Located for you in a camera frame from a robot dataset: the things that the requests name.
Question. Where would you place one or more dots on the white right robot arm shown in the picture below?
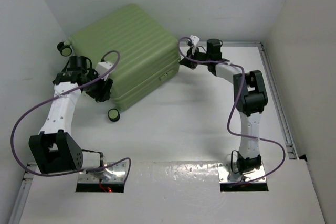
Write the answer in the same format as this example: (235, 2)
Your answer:
(250, 96)

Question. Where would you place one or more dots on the metal base plate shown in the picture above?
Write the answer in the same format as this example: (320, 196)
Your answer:
(226, 176)
(113, 175)

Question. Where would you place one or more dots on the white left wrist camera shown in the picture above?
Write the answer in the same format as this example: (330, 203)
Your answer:
(102, 67)

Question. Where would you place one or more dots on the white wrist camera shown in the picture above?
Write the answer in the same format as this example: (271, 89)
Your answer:
(193, 42)
(102, 67)

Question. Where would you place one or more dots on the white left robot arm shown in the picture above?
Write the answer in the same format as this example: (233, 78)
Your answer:
(53, 148)

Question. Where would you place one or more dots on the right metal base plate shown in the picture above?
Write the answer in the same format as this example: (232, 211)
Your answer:
(226, 176)

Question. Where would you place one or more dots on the green suitcase with blue lining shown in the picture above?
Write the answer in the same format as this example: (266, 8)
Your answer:
(145, 52)

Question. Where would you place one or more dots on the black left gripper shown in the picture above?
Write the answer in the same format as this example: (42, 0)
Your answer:
(100, 93)

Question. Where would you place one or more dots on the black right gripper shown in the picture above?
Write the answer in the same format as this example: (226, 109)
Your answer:
(192, 55)

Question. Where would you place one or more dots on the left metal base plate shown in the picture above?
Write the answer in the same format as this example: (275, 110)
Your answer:
(113, 175)

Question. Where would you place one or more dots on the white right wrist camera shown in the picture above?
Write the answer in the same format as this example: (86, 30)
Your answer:
(193, 42)

